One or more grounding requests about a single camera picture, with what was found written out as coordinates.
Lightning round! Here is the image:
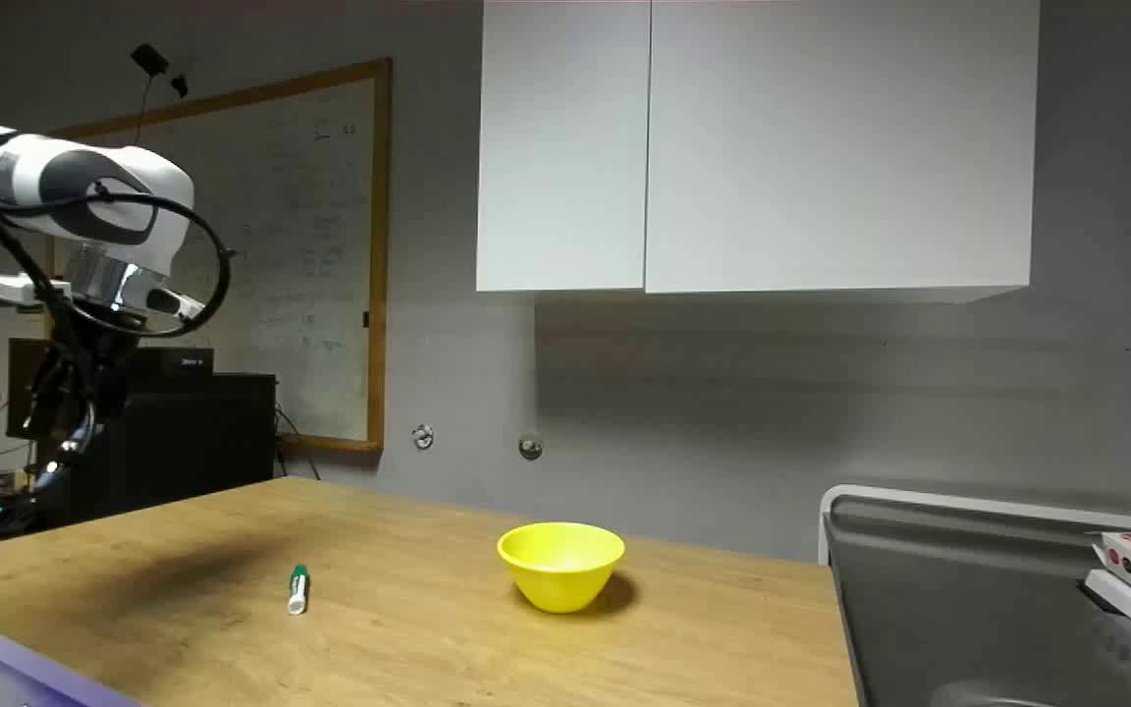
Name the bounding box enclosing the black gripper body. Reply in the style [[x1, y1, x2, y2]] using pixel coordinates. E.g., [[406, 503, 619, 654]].
[[28, 317, 115, 427]]

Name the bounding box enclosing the white marker with green cap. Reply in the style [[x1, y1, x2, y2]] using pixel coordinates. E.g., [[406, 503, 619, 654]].
[[283, 561, 313, 622]]

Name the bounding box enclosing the black computer equipment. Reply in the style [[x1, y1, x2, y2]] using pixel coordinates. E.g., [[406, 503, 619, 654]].
[[4, 336, 283, 525]]

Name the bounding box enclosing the purple edged panel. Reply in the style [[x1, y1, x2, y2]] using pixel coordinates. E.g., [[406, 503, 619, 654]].
[[0, 601, 136, 707]]

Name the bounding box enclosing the yellow plastic bowl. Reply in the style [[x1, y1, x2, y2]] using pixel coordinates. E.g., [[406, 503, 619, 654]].
[[495, 519, 627, 616]]

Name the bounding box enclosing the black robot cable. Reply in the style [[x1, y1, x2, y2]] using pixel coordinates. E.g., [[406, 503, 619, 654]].
[[0, 131, 236, 347]]

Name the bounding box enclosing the whiteboard with wooden frame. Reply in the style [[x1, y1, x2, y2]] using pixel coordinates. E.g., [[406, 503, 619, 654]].
[[49, 57, 398, 463]]

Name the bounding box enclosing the black camera on whiteboard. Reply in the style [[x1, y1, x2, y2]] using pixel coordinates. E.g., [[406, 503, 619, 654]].
[[126, 41, 194, 101]]

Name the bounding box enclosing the white wall cabinet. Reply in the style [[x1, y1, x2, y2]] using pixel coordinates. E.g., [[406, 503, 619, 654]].
[[473, 0, 1043, 299]]

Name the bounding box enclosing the white sink frame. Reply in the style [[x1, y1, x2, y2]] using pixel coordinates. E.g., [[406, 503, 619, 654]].
[[812, 481, 1131, 569]]

